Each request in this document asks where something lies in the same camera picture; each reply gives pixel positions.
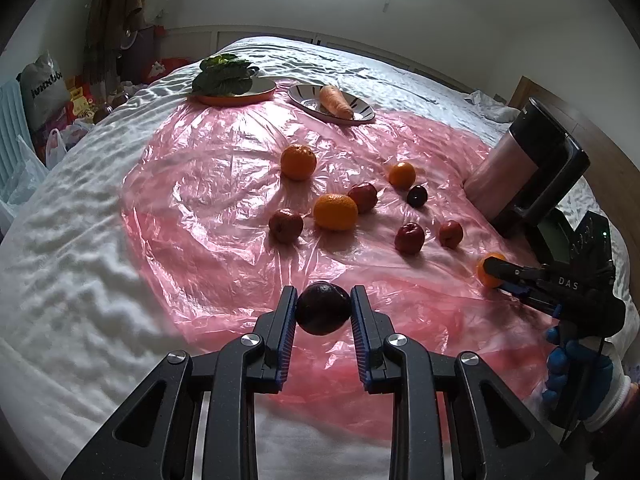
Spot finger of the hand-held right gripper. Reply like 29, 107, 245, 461
481, 255, 548, 286
497, 280, 561, 317

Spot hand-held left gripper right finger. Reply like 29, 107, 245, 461
350, 285, 596, 480

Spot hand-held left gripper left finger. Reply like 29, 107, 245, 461
60, 286, 301, 480

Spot small orange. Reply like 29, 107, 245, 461
475, 252, 508, 289
388, 161, 417, 190

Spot green tray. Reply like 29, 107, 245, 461
525, 207, 581, 266

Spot small red apple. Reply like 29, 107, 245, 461
347, 182, 379, 213
439, 220, 464, 249
268, 208, 305, 244
394, 222, 426, 254

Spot large orange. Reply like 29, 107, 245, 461
280, 144, 318, 181
313, 193, 359, 232

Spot person's right hand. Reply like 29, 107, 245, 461
541, 327, 637, 433

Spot black and steel kettle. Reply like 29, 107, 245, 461
464, 97, 592, 239

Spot wooden headboard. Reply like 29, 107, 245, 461
510, 76, 640, 211

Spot white pillow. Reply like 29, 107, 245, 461
467, 90, 521, 123

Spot pink plastic sheet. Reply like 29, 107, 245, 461
121, 79, 556, 443

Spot carrot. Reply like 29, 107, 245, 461
320, 85, 356, 120

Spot striped white plate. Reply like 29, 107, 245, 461
287, 83, 376, 123

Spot orange plate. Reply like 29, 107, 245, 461
191, 77, 277, 107

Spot green leafy vegetable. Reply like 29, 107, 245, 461
192, 53, 260, 97

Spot red bag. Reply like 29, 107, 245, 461
144, 57, 193, 83

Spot white plastic bag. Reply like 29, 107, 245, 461
46, 127, 68, 166

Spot yellow boxes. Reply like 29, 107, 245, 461
65, 75, 98, 121

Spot purple cabinet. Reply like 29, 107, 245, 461
120, 25, 158, 83

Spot white printed bag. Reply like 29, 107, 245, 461
20, 50, 71, 126

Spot light blue rack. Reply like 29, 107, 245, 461
0, 77, 36, 196

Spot brown hanging coat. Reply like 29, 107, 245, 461
85, 0, 156, 86

